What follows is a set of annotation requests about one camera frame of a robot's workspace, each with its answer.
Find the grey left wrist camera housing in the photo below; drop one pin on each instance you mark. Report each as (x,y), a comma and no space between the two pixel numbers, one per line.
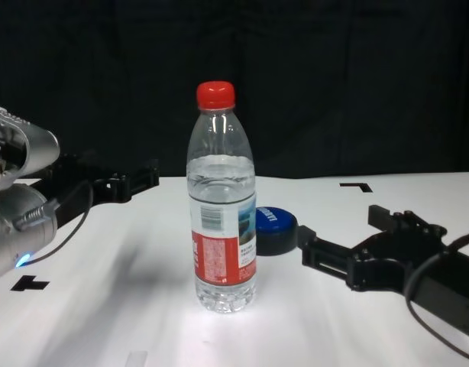
(24,145)

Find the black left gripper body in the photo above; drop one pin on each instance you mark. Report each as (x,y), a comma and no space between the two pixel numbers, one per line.
(74,176)

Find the black L corner tape mark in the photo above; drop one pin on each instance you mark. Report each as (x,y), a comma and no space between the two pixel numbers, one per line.
(358,186)

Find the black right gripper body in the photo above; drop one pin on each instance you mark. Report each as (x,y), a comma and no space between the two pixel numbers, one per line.
(429,275)

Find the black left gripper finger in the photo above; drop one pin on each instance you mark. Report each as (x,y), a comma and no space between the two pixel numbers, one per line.
(131,183)

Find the black fabric backdrop curtain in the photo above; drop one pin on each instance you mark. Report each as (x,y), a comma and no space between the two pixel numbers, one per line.
(234,57)

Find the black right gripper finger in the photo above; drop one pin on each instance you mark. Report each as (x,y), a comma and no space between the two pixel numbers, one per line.
(395,221)
(326,256)

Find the clear water bottle red cap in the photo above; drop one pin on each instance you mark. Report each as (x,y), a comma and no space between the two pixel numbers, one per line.
(221,191)

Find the blue push button black base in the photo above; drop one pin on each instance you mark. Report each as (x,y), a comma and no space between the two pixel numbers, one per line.
(276,229)

